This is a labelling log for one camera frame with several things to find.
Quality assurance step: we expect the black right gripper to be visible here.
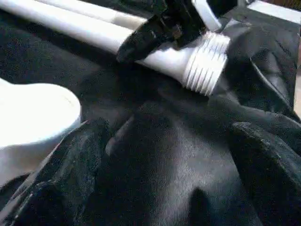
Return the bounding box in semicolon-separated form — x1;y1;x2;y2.
116;0;209;64

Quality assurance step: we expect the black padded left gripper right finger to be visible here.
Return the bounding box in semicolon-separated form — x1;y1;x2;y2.
231;121;301;226

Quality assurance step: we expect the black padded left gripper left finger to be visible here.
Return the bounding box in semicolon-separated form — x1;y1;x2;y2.
0;119;111;226

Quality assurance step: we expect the white plastic table top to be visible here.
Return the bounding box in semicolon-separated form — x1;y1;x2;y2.
0;78;82;187

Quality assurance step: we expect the black table mat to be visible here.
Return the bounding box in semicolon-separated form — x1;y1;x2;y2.
0;0;301;226

